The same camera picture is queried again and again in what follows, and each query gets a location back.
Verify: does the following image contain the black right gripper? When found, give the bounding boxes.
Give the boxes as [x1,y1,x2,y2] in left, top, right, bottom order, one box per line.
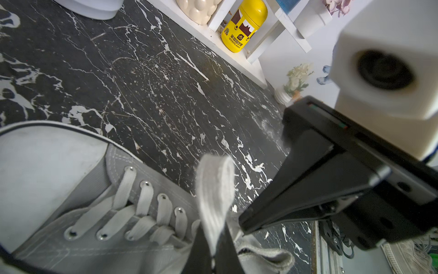
[238,98,438,250]

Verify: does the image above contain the pink flowers white pot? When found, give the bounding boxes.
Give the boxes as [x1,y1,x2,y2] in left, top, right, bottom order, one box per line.
[294,0,352,39]

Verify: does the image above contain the aluminium frame rail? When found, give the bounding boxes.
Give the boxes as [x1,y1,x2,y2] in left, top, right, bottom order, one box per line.
[311,221,344,274]

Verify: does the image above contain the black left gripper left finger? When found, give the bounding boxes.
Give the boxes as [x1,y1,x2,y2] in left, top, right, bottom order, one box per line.
[181,226,212,274]

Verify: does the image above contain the small white potted plant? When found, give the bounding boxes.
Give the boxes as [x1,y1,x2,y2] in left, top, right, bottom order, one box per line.
[274,63,314,106]

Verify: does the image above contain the white shoelace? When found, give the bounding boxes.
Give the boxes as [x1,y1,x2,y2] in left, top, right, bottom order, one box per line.
[64,155,295,274]

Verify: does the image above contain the yellow container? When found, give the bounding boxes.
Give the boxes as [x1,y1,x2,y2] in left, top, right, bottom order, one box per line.
[221,0,268,53]

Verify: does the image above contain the grey canvas sneaker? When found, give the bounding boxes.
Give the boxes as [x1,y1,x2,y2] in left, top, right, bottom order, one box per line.
[0,120,295,274]

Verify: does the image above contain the white tiered shelf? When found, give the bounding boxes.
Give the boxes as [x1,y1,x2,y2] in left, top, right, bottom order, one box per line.
[146,0,333,90]

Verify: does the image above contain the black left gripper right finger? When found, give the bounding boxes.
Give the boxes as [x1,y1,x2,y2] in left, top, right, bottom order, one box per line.
[214,224,245,274]

